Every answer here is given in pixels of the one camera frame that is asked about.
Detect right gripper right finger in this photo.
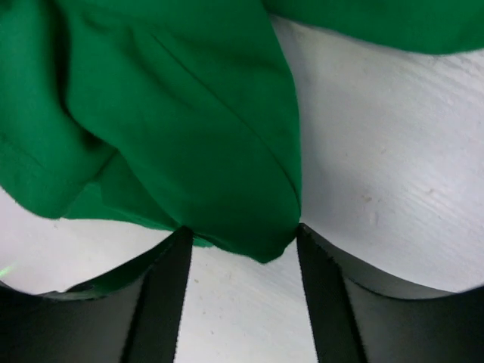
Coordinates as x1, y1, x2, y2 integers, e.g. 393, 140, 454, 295
296, 224, 483, 363

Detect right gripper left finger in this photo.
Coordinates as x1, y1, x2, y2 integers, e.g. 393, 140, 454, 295
1, 228, 193, 362

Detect green t-shirt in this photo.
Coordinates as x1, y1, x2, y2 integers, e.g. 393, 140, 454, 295
1, 1, 483, 263

